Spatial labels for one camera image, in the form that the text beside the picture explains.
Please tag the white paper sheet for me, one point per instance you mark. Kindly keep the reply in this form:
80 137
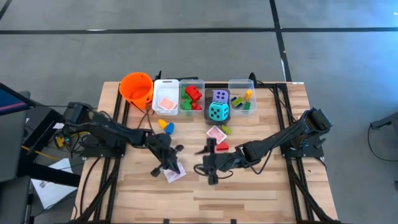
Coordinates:
53 189

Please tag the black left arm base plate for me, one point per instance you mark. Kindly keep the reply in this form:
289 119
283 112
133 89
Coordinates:
102 152

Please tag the teal foam die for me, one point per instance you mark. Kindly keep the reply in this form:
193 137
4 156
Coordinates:
218 111

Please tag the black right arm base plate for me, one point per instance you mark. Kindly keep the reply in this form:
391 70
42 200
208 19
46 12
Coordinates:
311 152

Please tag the red wedge block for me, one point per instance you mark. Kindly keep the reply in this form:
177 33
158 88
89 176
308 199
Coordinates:
222 147

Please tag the playing card box pink print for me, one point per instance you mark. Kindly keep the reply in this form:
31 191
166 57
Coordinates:
174 178

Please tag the yellow single-stud block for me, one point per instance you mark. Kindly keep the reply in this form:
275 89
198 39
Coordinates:
162 124

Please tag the playing card box red print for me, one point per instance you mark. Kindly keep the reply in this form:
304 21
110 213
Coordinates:
167 104

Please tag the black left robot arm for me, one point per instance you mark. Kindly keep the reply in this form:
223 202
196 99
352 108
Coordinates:
105 127

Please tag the orange pumpkin bucket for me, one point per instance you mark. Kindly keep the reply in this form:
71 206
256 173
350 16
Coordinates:
136 89

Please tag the black side stand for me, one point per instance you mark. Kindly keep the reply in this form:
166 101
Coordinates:
46 174

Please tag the white plastic bin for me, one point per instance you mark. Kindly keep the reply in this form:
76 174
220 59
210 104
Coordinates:
166 90

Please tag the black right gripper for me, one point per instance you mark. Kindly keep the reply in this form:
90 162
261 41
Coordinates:
222 161

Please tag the lime green small brick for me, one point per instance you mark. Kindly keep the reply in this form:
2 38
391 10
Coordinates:
226 129

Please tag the black aluminium rig frame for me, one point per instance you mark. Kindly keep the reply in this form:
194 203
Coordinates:
267 85

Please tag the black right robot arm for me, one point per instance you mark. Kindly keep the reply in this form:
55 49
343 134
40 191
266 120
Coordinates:
280 138

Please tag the blue single-stud block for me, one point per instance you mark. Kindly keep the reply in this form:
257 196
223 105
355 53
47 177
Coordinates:
169 128

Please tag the grey plastic bin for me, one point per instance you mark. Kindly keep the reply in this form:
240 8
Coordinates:
206 119

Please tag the yellow small brick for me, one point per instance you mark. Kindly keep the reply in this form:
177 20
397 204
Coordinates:
248 94

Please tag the blue small brick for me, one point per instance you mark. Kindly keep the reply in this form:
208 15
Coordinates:
234 100

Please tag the yellow electronic device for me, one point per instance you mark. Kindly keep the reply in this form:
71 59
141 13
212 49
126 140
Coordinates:
60 141

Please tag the large red multi-stud block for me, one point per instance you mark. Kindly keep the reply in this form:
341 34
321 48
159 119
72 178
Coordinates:
193 92

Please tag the red two-stud block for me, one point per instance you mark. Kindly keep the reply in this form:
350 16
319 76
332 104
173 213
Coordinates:
196 106

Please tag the purple foam die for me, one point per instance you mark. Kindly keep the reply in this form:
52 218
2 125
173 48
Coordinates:
220 96

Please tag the dark computer monitor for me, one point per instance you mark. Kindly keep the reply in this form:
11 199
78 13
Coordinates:
12 101

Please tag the white sticker label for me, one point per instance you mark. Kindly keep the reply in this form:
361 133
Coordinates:
298 83

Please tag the playing card box red back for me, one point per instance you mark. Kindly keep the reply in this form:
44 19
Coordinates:
219 133

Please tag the green two-stud chunky block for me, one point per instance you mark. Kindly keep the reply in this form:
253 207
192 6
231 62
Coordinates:
187 107
184 92

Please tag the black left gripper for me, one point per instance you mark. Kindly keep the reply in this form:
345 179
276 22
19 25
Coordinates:
161 147

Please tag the clear plastic bin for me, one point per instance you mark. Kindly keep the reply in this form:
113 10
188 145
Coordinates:
241 87
202 107

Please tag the dark green small brick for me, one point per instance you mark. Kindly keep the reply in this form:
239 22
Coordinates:
247 106

